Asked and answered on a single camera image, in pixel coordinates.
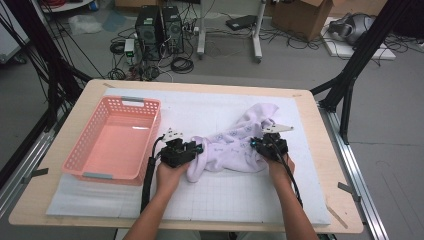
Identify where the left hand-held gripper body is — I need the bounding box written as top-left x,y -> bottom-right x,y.
159,127 -> 198,169

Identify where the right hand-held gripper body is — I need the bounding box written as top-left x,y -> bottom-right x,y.
254,123 -> 295,163

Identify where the white printed towel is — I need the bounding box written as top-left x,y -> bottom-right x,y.
185,102 -> 280,184

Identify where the pink plastic basket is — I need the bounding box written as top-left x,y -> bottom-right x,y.
61,95 -> 163,187

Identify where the person's right hand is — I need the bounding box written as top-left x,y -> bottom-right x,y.
264,153 -> 296,188

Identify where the person's left hand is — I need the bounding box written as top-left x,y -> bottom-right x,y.
155,161 -> 191,198

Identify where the white foam mat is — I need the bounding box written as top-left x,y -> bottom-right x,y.
45,87 -> 332,226

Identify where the thin wooden strip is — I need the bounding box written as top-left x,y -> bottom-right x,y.
325,203 -> 349,230

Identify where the white metal stand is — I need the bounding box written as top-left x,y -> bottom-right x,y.
196,0 -> 268,64

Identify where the white power adapter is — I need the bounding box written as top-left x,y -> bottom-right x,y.
123,38 -> 136,58

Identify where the narrow black computer tower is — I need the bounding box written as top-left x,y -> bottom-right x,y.
161,5 -> 185,55

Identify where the black flat device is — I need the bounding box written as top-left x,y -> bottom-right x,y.
225,14 -> 259,32

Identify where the white foam board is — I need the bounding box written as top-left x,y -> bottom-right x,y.
321,16 -> 398,61

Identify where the wide black computer tower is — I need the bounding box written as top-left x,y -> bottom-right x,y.
134,5 -> 164,62

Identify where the open cardboard box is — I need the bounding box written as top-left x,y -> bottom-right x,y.
270,0 -> 334,42

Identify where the grey headset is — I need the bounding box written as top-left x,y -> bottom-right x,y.
328,12 -> 376,46

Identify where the clear plastic bag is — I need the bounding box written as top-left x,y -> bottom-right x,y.
68,13 -> 103,36

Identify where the large cardboard box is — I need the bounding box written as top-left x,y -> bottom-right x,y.
328,0 -> 389,17

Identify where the white cabinet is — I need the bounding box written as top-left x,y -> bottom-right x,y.
0,6 -> 31,64

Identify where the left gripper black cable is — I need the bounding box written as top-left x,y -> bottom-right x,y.
139,133 -> 168,214

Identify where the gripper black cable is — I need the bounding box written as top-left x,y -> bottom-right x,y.
139,133 -> 168,214
271,134 -> 304,209

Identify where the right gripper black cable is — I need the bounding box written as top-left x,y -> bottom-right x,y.
271,134 -> 304,209

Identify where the coiled black cable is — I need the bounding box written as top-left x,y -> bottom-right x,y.
170,56 -> 195,75

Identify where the grey metal bracket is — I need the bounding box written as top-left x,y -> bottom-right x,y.
337,181 -> 363,203
21,167 -> 50,185

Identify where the aluminium rail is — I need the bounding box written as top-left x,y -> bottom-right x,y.
0,128 -> 56,218
318,103 -> 391,240

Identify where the black metal frame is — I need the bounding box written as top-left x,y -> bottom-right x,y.
309,0 -> 424,146

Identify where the black frame with cables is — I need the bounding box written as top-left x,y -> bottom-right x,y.
0,0 -> 93,133

